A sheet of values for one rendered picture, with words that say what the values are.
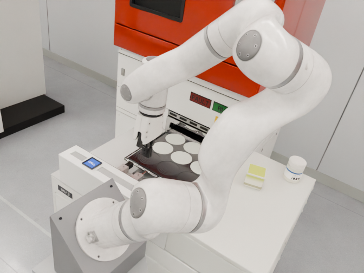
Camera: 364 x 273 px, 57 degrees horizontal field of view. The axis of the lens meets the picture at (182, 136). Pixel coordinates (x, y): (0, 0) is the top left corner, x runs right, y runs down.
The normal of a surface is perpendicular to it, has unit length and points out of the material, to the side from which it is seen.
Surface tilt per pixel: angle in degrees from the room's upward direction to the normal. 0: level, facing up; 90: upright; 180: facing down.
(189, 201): 45
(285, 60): 83
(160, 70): 59
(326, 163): 90
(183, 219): 75
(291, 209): 0
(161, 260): 90
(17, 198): 0
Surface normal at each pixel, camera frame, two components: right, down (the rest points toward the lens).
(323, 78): 0.58, 0.26
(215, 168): -0.32, 0.49
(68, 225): 0.64, -0.33
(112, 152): 0.15, -0.83
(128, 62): -0.55, 0.39
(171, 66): 0.01, 0.04
